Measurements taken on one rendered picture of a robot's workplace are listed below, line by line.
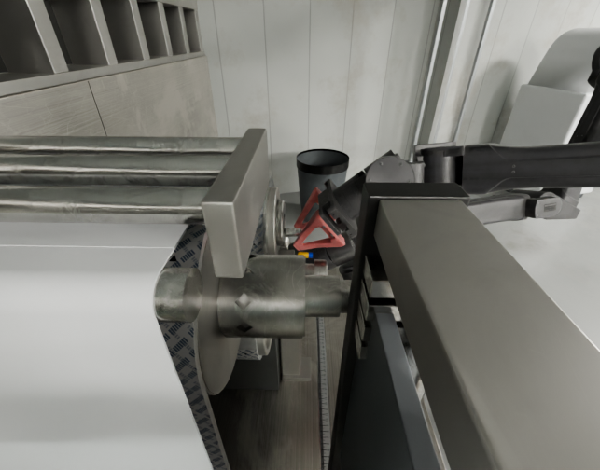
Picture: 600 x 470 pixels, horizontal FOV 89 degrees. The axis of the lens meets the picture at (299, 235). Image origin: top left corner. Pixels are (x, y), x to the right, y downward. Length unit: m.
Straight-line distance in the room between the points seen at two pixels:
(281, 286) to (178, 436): 0.10
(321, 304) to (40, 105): 0.50
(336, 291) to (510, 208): 0.60
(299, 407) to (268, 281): 0.49
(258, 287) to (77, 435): 0.12
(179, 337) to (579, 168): 0.41
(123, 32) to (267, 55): 2.30
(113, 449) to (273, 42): 3.07
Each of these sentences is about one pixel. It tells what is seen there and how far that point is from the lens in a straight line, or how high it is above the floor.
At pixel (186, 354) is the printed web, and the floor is 1.36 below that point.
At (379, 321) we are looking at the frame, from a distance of 0.17.
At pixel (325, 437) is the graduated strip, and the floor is 0.90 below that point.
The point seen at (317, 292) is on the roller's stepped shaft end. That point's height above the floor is 1.35.
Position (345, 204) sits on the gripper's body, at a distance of 0.46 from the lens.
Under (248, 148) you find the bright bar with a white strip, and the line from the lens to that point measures 0.16.
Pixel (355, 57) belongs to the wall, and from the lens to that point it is 3.38.
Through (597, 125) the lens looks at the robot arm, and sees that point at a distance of 0.94.
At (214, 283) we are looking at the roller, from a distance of 0.21.
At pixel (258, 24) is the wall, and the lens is 3.12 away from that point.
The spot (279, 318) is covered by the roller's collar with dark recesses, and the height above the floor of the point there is 1.34.
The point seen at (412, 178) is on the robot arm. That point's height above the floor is 1.36.
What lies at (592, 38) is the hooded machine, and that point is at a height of 1.48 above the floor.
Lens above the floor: 1.51
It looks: 33 degrees down
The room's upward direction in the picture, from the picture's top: straight up
